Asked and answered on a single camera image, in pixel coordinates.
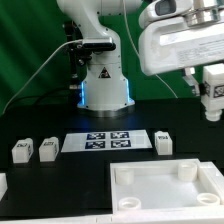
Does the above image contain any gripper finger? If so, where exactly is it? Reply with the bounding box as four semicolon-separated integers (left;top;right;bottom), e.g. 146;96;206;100
183;67;200;96

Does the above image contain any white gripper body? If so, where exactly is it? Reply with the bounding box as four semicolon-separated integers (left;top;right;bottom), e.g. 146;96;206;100
139;11;224;76

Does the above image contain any white square tabletop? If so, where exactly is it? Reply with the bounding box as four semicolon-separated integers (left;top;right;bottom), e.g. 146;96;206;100
110;159;224;213

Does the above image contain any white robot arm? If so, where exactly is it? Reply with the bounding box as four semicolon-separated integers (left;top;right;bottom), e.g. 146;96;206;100
56;0;224;117

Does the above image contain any paper sheet with AprilTags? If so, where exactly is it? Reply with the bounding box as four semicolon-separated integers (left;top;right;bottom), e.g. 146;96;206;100
62;130;152;153

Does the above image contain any white obstacle bar left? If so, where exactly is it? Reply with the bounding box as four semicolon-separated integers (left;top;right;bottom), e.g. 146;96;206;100
0;173;8;201

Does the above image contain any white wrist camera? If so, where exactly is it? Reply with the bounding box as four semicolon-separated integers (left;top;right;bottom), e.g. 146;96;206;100
139;0;193;28

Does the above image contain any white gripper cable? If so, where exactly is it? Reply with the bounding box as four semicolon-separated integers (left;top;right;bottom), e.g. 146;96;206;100
121;0;179;99

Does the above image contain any white camera cable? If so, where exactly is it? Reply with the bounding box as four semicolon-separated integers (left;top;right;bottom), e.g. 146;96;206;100
1;39;84;115

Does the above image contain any black cable on table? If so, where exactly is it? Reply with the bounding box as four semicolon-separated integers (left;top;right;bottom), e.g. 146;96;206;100
5;87;72;111

